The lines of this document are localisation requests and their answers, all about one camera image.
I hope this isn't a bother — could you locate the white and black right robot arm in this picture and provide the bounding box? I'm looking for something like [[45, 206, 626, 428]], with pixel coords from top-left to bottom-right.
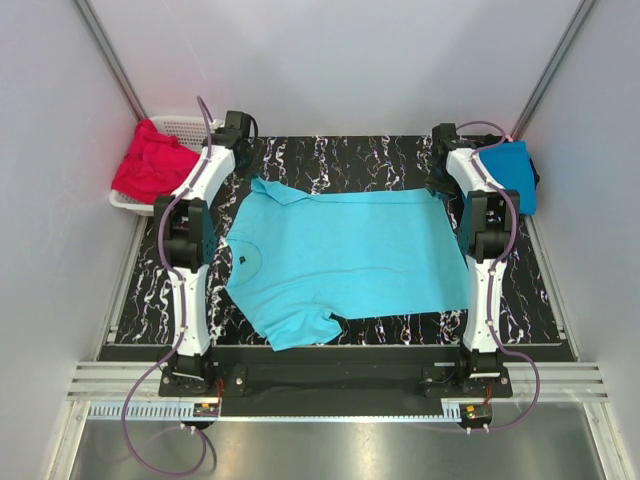
[[432, 123, 519, 397]]

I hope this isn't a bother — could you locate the folded black t shirt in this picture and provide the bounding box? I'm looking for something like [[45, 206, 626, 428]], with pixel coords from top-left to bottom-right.
[[481, 134, 541, 191]]

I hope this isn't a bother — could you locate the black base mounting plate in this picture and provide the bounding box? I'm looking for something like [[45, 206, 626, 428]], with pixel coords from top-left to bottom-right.
[[159, 346, 513, 420]]

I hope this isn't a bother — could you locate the white slotted cable duct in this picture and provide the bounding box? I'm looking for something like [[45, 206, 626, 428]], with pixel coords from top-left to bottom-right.
[[87, 401, 195, 421]]

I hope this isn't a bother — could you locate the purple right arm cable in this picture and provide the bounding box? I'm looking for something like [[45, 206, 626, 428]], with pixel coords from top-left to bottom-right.
[[454, 119, 541, 436]]

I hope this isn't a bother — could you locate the aluminium front frame rail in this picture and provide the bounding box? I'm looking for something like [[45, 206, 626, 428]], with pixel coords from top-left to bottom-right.
[[67, 362, 608, 402]]

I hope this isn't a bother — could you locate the aluminium corner post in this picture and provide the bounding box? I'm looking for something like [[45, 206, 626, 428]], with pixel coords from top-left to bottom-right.
[[511, 0, 600, 140], [70, 0, 147, 121]]

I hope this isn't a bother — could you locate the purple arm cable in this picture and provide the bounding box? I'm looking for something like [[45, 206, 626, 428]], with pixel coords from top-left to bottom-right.
[[454, 119, 541, 436], [120, 95, 218, 476]]

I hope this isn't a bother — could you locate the red t shirt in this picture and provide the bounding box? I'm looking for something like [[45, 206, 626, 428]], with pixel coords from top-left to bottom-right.
[[111, 119, 200, 205]]

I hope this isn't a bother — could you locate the light cyan t shirt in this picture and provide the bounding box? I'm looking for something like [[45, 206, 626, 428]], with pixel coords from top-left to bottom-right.
[[226, 178, 470, 351]]

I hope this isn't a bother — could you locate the left small circuit board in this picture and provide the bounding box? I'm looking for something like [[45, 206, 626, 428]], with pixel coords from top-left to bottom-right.
[[193, 402, 220, 417]]

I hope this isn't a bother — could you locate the folded blue t shirt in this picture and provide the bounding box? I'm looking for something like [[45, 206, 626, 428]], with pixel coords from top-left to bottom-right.
[[480, 141, 537, 216]]

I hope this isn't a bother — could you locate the right small circuit board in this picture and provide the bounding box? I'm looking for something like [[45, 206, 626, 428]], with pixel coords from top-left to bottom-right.
[[464, 403, 493, 420]]

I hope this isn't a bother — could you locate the white plastic basket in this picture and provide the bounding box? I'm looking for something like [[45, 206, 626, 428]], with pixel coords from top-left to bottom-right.
[[109, 116, 235, 216]]

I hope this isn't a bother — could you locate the left aluminium corner post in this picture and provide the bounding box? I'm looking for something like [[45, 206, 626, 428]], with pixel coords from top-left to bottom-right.
[[70, 0, 147, 121]]

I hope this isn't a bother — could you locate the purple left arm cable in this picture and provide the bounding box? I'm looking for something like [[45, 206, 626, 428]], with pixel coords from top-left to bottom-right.
[[120, 95, 218, 476]]

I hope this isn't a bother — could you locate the small circuit board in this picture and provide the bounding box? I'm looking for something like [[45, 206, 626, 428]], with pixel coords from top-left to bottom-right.
[[193, 402, 220, 417], [464, 403, 493, 420]]

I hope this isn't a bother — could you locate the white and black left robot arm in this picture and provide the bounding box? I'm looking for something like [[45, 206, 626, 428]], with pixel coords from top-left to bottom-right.
[[154, 111, 258, 396]]

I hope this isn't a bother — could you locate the right aluminium corner post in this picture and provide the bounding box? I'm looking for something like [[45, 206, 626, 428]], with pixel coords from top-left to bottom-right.
[[511, 0, 600, 140]]

